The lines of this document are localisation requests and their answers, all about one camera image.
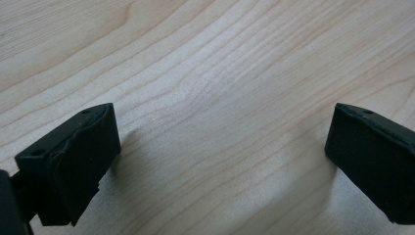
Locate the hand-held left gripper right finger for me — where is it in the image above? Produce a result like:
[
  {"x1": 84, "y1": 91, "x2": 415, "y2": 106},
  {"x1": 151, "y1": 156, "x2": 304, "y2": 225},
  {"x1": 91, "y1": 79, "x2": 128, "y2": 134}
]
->
[{"x1": 324, "y1": 102, "x2": 415, "y2": 225}]

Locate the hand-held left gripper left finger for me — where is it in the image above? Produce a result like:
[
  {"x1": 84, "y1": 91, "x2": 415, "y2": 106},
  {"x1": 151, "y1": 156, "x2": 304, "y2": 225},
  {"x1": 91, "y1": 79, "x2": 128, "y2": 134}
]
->
[{"x1": 14, "y1": 102, "x2": 122, "y2": 228}]

